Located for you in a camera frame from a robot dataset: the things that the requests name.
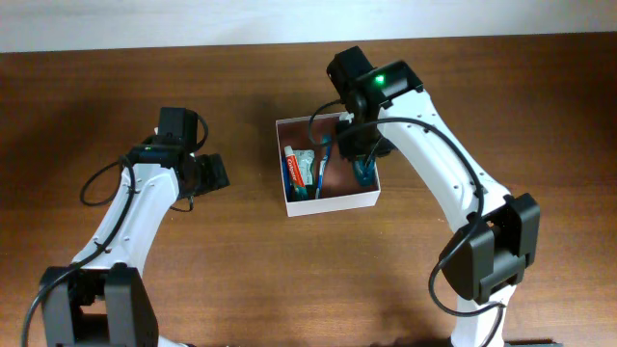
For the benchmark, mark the red green toothpaste tube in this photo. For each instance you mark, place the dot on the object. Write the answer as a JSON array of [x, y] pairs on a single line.
[[299, 187]]

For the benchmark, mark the teal mouthwash bottle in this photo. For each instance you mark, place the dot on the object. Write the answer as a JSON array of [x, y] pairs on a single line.
[[365, 172]]

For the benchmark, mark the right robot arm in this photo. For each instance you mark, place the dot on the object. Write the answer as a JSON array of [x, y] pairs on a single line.
[[494, 233]]

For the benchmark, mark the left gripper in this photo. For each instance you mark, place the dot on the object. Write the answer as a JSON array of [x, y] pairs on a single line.
[[214, 173]]

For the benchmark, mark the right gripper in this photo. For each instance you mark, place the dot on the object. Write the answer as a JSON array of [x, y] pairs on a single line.
[[349, 144]]

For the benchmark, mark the blue white toothbrush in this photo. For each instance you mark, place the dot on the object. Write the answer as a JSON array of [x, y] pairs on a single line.
[[321, 172]]

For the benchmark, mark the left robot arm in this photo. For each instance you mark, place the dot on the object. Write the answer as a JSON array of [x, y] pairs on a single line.
[[99, 299]]

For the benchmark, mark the green white soap packet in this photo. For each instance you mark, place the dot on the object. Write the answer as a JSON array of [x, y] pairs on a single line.
[[305, 159]]

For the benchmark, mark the pink cardboard box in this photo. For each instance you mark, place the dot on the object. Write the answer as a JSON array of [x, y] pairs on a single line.
[[340, 191]]

